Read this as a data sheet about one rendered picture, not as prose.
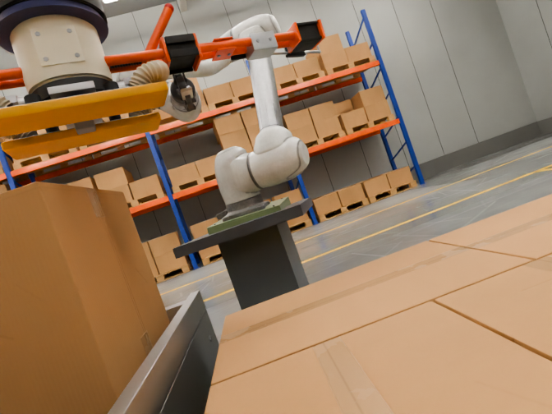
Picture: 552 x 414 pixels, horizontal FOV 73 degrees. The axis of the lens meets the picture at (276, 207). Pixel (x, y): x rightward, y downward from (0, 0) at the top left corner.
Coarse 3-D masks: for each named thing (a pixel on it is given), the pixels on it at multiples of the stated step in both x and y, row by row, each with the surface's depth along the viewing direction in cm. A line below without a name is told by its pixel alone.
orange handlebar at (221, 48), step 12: (276, 36) 97; (288, 36) 99; (204, 48) 90; (216, 48) 92; (228, 48) 92; (240, 48) 98; (108, 60) 82; (120, 60) 83; (132, 60) 84; (144, 60) 85; (216, 60) 97; (0, 72) 74; (12, 72) 75; (0, 84) 77; (12, 84) 78; (24, 84) 79
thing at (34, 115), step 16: (32, 96) 69; (80, 96) 69; (96, 96) 70; (112, 96) 71; (128, 96) 72; (144, 96) 74; (160, 96) 77; (0, 112) 64; (16, 112) 65; (32, 112) 66; (48, 112) 67; (64, 112) 69; (80, 112) 72; (96, 112) 74; (112, 112) 77; (128, 112) 80; (0, 128) 68; (16, 128) 70; (32, 128) 72
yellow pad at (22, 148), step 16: (48, 128) 86; (96, 128) 87; (112, 128) 88; (128, 128) 91; (144, 128) 96; (16, 144) 81; (32, 144) 82; (48, 144) 84; (64, 144) 88; (80, 144) 92
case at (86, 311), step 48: (48, 192) 62; (96, 192) 82; (0, 240) 60; (48, 240) 60; (96, 240) 73; (0, 288) 60; (48, 288) 60; (96, 288) 67; (144, 288) 90; (0, 336) 60; (48, 336) 60; (96, 336) 61; (144, 336) 80; (0, 384) 59; (48, 384) 60; (96, 384) 60
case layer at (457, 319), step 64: (384, 256) 103; (448, 256) 84; (512, 256) 70; (256, 320) 87; (320, 320) 72; (384, 320) 62; (448, 320) 54; (512, 320) 48; (256, 384) 56; (320, 384) 49; (384, 384) 44; (448, 384) 40; (512, 384) 37
